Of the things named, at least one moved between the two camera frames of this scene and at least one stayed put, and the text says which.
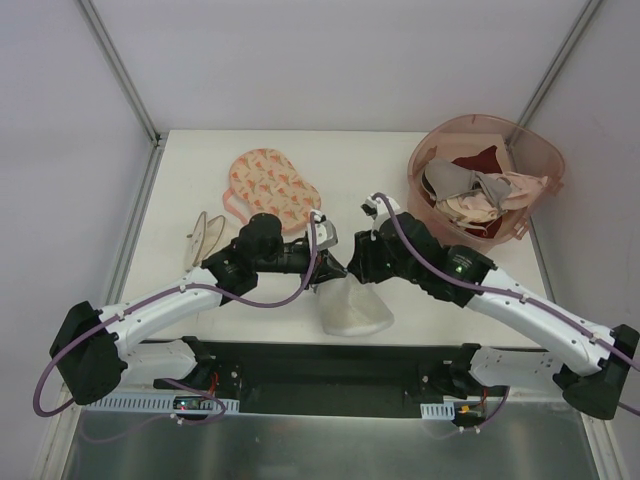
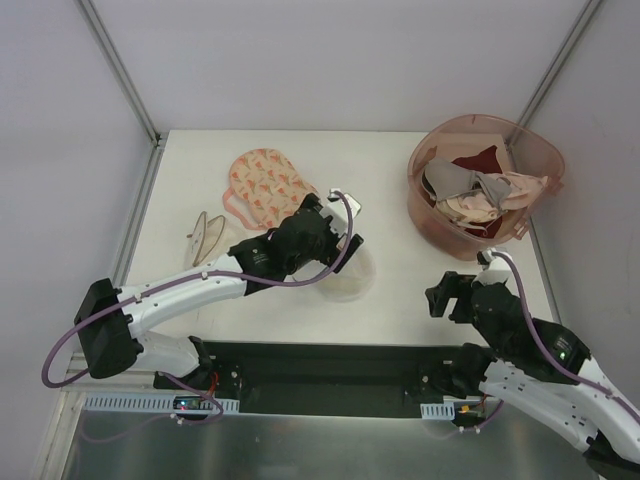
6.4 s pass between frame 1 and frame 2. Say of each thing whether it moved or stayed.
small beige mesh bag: stayed
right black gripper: moved
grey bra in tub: stayed
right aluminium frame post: stayed
